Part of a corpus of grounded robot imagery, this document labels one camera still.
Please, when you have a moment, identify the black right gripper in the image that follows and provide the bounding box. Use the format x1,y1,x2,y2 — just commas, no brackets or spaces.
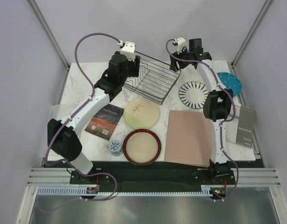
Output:
170,46,192,72

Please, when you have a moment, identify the black wire dish rack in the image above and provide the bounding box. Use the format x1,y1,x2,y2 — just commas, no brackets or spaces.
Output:
124,51,181,105

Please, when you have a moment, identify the blue striped white plate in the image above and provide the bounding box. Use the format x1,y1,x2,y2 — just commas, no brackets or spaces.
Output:
178,81,208,109

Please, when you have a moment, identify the cream plate with branch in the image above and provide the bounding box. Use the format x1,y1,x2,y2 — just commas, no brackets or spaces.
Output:
123,98,160,129

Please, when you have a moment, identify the teal polka dot plate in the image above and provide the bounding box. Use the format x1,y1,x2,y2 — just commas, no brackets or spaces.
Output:
217,72,243,96

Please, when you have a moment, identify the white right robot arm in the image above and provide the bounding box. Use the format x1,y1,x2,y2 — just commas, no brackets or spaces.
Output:
165,37,235,184

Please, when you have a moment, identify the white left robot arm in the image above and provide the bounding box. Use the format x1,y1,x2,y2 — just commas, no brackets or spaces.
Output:
48,51,141,183

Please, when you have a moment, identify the dark sunset book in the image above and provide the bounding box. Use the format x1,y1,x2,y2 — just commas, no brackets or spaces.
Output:
85,104,124,141

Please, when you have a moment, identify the white paper leaflet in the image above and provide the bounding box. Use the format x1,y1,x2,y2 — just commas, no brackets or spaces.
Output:
228,103,241,118

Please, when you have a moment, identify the pink folder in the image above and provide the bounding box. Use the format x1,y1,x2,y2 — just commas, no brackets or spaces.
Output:
164,110,212,168

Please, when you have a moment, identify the blue patterned small cup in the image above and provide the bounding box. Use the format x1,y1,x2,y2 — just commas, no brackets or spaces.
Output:
109,140,123,156

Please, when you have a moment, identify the clear plastic bag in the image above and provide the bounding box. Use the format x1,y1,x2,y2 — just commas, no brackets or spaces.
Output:
51,103,76,120

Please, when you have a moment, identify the grey setup guide booklet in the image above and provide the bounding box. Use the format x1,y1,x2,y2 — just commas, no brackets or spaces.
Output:
235,105,255,148

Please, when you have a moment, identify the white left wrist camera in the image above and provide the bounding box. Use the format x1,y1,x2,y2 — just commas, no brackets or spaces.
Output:
118,40,136,62

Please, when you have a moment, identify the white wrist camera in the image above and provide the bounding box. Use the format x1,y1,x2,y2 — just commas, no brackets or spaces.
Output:
118,40,136,62
172,37,186,54

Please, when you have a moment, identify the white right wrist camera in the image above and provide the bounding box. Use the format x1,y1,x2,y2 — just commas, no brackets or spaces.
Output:
172,37,186,54

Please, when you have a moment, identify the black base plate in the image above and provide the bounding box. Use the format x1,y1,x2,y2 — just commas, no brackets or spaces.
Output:
70,161,235,192

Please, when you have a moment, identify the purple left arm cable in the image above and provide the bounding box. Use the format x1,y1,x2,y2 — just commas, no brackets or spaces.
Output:
36,33,125,213

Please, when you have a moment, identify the white cable duct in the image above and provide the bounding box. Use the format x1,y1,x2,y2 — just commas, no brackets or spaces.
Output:
37,186,214,196

